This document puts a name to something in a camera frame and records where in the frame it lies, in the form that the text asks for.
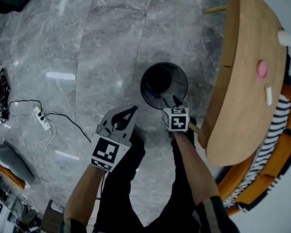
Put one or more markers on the person's left forearm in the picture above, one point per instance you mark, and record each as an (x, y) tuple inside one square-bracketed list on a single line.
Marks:
[(85, 193)]

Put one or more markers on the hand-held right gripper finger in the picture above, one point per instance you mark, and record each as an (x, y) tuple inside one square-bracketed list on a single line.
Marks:
[(167, 102), (182, 105)]

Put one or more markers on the black and white striped blanket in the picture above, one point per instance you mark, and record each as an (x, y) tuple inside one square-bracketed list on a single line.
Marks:
[(274, 130)]

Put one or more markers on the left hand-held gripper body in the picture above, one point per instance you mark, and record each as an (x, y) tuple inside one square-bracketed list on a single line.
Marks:
[(104, 152)]

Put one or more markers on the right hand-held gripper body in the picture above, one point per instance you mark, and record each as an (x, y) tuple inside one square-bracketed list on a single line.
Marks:
[(177, 120)]

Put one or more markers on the grey padded seat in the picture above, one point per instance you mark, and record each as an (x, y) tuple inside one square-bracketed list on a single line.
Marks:
[(13, 161)]

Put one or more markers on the orange padded seat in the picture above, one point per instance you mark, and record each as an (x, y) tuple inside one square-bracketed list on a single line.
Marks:
[(11, 177)]

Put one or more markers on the white vase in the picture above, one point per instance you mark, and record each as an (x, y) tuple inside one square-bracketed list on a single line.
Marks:
[(288, 39)]

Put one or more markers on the pink round object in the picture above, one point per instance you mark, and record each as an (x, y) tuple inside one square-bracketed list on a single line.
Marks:
[(262, 69)]

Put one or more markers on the person's black trousers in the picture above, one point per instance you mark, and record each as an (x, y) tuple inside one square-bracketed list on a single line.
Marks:
[(116, 190)]

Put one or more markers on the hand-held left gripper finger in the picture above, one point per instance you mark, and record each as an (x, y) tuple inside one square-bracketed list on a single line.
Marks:
[(132, 125), (108, 116)]

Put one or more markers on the person's right forearm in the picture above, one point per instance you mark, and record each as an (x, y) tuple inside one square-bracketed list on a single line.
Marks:
[(194, 169)]

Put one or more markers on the oval wooden table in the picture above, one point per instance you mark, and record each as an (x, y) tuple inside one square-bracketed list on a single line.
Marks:
[(245, 105)]

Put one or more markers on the cluttered storage rack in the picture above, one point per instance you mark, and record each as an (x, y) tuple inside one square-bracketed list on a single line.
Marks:
[(12, 210)]

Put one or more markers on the small white packet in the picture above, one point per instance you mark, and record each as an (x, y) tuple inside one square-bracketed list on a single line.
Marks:
[(269, 96)]

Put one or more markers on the white power strip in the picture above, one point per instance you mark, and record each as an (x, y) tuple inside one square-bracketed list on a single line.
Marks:
[(42, 119)]

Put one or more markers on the black round waste bin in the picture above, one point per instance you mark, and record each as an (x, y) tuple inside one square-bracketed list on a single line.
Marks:
[(179, 81)]

